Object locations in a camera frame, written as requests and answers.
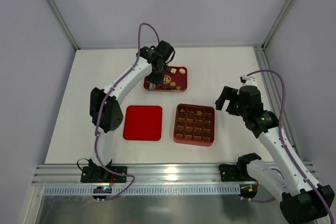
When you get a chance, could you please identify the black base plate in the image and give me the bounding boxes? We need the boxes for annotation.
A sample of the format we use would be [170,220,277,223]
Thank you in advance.
[80,166,127,184]
[218,164,239,182]

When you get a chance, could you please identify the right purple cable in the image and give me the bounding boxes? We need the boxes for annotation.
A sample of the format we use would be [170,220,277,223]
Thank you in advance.
[244,69,336,224]

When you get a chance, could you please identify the metal tweezers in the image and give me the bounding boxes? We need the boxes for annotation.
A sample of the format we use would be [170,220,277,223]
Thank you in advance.
[149,83,156,90]

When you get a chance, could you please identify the red box lid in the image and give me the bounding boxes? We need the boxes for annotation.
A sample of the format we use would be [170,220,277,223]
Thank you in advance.
[123,105,163,141]

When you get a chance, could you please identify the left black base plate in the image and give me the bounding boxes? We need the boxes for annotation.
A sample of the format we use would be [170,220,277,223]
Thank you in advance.
[80,166,127,184]

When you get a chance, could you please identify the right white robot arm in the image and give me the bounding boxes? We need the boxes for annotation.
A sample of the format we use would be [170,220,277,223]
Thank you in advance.
[215,85,335,223]

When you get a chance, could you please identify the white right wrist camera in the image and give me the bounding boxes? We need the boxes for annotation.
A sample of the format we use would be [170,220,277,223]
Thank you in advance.
[240,75,258,87]

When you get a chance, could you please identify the aluminium frame post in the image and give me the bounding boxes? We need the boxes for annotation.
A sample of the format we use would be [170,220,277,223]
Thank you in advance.
[262,0,296,50]
[46,0,80,50]

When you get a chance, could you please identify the red chocolate tray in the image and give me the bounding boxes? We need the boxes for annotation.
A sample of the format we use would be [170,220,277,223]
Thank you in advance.
[143,66,187,92]

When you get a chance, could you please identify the purple cable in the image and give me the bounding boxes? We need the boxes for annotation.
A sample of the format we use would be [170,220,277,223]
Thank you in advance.
[93,23,161,201]
[244,69,336,224]

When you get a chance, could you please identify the red compartment chocolate box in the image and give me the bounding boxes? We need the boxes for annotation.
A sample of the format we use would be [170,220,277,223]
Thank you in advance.
[173,103,215,147]

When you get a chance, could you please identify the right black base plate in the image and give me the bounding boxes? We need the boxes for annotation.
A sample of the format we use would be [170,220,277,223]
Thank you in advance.
[218,164,239,182]

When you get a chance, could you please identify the right aluminium frame post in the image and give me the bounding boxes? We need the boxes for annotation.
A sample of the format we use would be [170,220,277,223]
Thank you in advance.
[262,0,296,50]

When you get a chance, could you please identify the aluminium mounting rail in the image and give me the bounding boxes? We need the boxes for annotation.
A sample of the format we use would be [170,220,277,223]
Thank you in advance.
[33,163,316,184]

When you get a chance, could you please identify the slotted cable duct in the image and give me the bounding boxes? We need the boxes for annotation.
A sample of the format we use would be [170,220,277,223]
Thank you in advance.
[44,184,240,197]

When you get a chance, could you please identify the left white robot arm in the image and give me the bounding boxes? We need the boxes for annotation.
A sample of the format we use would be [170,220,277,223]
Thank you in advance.
[89,40,175,156]

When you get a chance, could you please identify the left aluminium frame post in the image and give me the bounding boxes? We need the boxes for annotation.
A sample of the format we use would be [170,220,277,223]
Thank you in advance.
[46,0,80,50]

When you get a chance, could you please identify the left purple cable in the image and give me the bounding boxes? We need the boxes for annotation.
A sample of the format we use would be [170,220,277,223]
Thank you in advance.
[93,23,161,201]

